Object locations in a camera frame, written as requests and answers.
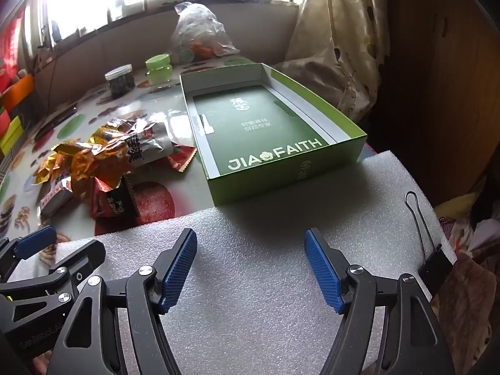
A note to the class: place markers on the red storage box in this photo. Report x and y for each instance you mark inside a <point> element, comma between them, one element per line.
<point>4,125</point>

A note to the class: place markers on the person's left hand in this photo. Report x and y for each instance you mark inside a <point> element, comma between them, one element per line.
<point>41,366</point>

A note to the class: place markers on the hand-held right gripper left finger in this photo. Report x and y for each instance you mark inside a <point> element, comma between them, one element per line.
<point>177,269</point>

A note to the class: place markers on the red wall poster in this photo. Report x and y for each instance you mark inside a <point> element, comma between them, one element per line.
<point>9,50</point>

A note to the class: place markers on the green cardboard box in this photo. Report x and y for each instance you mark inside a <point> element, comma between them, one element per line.
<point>254,125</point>

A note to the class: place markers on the orange storage box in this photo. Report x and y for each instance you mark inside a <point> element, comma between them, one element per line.
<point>17,93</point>

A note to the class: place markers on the brown wooden wardrobe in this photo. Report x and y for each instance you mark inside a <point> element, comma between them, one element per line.
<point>429,86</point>

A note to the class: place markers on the black binder clip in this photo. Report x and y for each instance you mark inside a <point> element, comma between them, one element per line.
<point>435,269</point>

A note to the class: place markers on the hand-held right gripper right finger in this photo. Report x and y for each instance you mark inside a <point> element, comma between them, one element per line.
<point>322,269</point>

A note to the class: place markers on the cream patterned curtain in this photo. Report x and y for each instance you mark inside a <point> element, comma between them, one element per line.
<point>332,27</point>

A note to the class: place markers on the fruit print tablecloth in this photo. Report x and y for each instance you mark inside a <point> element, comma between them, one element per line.
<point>156,101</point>

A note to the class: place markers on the pile of snack packets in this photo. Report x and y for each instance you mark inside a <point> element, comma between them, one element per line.
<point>105,156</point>

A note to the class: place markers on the brown fuzzy blanket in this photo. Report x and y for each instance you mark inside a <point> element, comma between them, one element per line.
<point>465,304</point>

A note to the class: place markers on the dark jar white lid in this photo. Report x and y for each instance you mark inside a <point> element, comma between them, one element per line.
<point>120,84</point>

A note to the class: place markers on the white foam sheet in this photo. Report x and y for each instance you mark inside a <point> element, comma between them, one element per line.
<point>254,250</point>

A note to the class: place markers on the clear plastic bag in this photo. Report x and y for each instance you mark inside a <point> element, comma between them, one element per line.
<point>199,27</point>

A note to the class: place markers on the colourful printed bedding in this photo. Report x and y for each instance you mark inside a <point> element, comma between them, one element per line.
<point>468,218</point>

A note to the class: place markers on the green plastic jar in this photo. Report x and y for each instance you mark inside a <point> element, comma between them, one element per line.
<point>159,70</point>

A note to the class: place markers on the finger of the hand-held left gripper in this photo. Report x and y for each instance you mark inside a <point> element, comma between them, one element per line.
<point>88,252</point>
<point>35,240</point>

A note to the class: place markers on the yellow-green storage box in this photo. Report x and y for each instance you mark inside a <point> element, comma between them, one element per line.
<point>13,136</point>

